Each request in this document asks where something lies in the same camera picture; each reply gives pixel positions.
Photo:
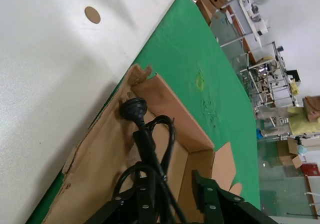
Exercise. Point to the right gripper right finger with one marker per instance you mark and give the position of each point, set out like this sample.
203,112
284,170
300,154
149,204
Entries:
212,199

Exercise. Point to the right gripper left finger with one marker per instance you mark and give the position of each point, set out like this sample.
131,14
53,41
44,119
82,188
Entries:
144,197

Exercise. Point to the brown cardboard box torn rim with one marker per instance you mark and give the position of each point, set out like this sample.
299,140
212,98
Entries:
175,111

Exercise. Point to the cardboard box with printed side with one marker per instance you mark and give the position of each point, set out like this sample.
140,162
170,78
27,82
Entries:
312,109

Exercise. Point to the red bin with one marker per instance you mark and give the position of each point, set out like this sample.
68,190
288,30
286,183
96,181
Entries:
310,169

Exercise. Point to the teal plastic bag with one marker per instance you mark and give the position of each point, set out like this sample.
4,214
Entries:
301,149

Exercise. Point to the yellow bag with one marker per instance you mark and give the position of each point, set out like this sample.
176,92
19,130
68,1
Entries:
295,87

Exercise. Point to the plain brown carton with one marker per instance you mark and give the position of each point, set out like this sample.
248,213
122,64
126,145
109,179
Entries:
203,10

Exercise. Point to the white work table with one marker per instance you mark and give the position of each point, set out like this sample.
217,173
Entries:
252,14

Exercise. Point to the round brown cardboard disc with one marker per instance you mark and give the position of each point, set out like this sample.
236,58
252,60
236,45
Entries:
92,14

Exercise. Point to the aluminium frame rack table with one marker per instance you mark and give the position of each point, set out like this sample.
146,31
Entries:
270,79

